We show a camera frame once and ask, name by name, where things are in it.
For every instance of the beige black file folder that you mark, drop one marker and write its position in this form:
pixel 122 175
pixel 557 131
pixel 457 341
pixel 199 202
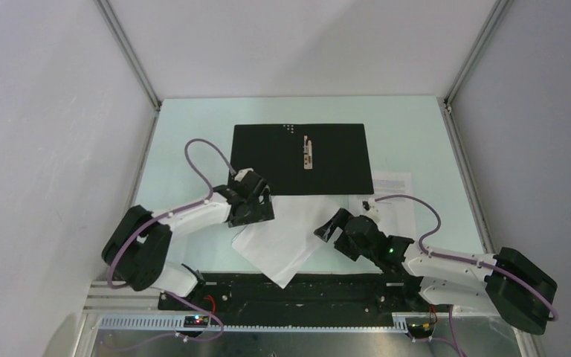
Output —
pixel 341 162

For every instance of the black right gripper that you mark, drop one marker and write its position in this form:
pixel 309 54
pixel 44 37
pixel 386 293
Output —
pixel 339 219

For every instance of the left controller circuit board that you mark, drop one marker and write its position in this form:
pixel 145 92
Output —
pixel 196 321

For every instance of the right aluminium frame post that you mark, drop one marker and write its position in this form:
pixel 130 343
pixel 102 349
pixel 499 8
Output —
pixel 486 32

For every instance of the aluminium frame post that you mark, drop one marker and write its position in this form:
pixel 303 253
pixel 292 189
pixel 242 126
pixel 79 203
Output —
pixel 486 32
pixel 120 36

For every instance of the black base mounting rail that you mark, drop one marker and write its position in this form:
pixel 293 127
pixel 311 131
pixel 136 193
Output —
pixel 309 300

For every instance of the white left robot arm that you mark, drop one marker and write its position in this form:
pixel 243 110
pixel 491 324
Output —
pixel 137 251

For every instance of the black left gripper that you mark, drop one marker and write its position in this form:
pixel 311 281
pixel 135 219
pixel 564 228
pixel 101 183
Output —
pixel 263 212

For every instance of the white paper stack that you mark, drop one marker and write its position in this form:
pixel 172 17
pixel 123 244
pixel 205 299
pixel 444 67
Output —
pixel 280 247

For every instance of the silver folder clip mechanism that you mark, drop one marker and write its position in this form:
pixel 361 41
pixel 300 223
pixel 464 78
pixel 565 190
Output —
pixel 307 153

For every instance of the left aluminium frame post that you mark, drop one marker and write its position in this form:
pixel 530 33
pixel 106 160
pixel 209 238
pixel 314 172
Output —
pixel 120 36

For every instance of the controller circuit board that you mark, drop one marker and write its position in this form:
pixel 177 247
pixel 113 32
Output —
pixel 420 332
pixel 196 321

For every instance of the printed white paper sheet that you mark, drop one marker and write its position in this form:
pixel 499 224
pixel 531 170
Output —
pixel 398 214

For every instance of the right controller circuit board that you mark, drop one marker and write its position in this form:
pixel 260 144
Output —
pixel 420 332

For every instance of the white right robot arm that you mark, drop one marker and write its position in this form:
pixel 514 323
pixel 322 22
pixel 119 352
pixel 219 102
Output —
pixel 506 283

